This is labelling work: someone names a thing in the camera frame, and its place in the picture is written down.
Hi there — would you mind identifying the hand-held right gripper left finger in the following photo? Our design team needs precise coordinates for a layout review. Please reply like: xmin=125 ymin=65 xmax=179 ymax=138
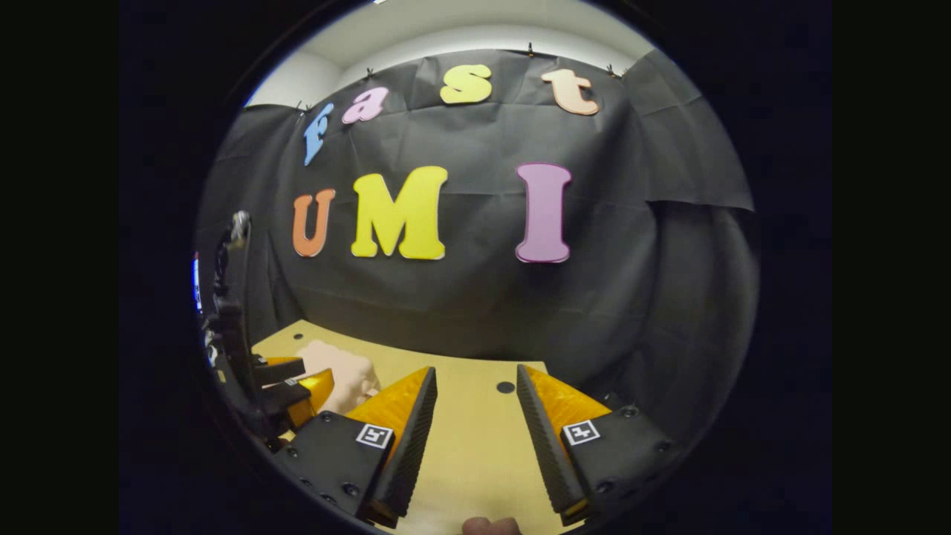
xmin=273 ymin=366 xmax=438 ymax=530

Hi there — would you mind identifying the black backdrop cloth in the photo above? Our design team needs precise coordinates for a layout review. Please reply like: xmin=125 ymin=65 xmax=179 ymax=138
xmin=195 ymin=48 xmax=760 ymax=439

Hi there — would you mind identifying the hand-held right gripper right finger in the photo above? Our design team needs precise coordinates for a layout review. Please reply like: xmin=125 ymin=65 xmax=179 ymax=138
xmin=516 ymin=363 xmax=678 ymax=527

